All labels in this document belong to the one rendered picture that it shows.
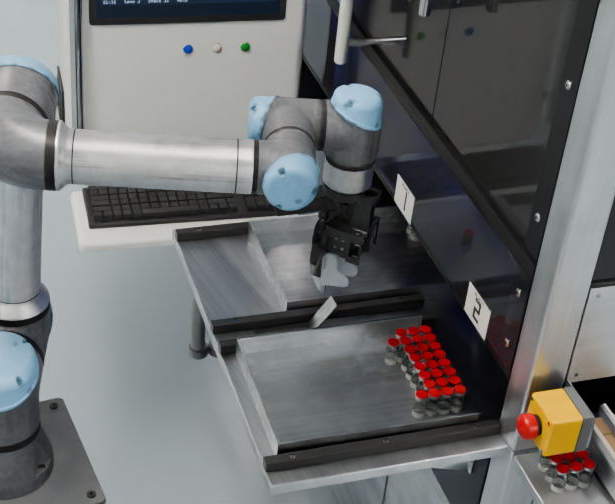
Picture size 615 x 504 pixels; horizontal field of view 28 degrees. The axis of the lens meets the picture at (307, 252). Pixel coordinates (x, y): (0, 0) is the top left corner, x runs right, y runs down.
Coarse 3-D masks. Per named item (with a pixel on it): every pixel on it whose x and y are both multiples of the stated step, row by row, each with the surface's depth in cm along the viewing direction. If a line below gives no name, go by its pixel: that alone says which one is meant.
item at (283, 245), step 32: (256, 224) 243; (288, 224) 246; (384, 224) 251; (288, 256) 240; (384, 256) 242; (416, 256) 243; (288, 288) 232; (352, 288) 233; (384, 288) 234; (416, 288) 230; (448, 288) 233
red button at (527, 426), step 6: (522, 414) 190; (528, 414) 189; (522, 420) 189; (528, 420) 188; (534, 420) 189; (522, 426) 189; (528, 426) 188; (534, 426) 188; (522, 432) 189; (528, 432) 188; (534, 432) 188; (522, 438) 190; (528, 438) 189; (534, 438) 189
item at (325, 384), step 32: (384, 320) 221; (416, 320) 223; (256, 352) 216; (288, 352) 217; (320, 352) 218; (352, 352) 218; (384, 352) 219; (256, 384) 204; (288, 384) 210; (320, 384) 211; (352, 384) 211; (384, 384) 212; (288, 416) 204; (320, 416) 204; (352, 416) 205; (384, 416) 206; (448, 416) 207; (288, 448) 195
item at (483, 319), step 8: (472, 288) 209; (472, 296) 209; (472, 304) 210; (472, 312) 210; (480, 312) 207; (488, 312) 204; (472, 320) 210; (480, 320) 207; (488, 320) 204; (480, 328) 208
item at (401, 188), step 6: (402, 180) 234; (396, 186) 237; (402, 186) 234; (396, 192) 237; (402, 192) 234; (408, 192) 232; (396, 198) 238; (402, 198) 235; (408, 198) 232; (414, 198) 229; (402, 204) 235; (408, 204) 232; (402, 210) 235; (408, 210) 233; (408, 216) 233; (408, 222) 233
